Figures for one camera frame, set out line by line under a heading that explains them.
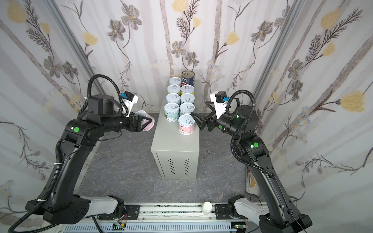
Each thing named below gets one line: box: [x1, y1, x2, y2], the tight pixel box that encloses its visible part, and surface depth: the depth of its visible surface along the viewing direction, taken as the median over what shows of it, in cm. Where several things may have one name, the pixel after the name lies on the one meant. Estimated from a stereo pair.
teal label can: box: [165, 92, 181, 104], surface depth 74 cm
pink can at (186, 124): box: [177, 114, 196, 136], surface depth 64 cm
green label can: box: [167, 84, 182, 94], surface depth 79 cm
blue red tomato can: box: [181, 69, 196, 86], surface depth 80 cm
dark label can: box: [163, 102, 180, 122], surface depth 69 cm
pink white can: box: [168, 76, 182, 87], surface depth 83 cm
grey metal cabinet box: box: [150, 99, 200, 181], surface depth 67 cm
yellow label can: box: [180, 84, 195, 96], surface depth 79 cm
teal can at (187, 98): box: [180, 93, 195, 104], surface depth 73 cm
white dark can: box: [179, 102, 196, 116], surface depth 69 cm
